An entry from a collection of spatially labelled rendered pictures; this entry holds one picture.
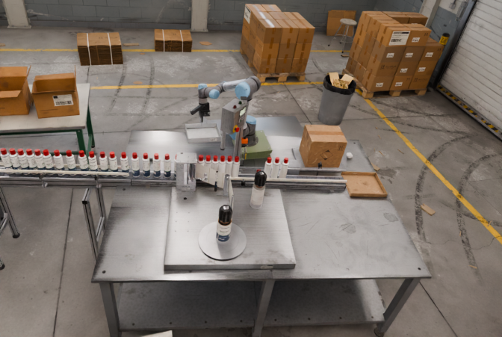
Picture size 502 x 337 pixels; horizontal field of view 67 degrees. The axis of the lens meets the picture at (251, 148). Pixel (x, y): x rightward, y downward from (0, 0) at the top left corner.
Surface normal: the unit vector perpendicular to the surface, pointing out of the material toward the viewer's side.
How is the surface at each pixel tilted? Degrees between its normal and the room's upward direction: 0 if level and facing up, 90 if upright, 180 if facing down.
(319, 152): 90
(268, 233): 0
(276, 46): 89
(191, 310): 0
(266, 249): 0
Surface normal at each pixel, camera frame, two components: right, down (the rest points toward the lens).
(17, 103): 0.29, 0.60
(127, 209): 0.12, -0.79
